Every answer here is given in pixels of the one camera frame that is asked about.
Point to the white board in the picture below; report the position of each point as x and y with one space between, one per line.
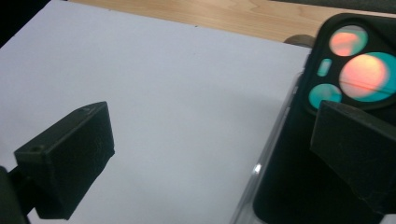
171 93

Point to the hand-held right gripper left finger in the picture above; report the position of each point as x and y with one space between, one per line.
71 155

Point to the iridescent phone case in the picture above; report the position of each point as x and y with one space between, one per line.
362 74

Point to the dark round table grommet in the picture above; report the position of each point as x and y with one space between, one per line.
300 40

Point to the clear plastic tray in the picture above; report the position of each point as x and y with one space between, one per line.
258 174

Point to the black phone case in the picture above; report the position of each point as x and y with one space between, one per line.
295 180

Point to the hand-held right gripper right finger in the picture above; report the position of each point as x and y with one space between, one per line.
358 149

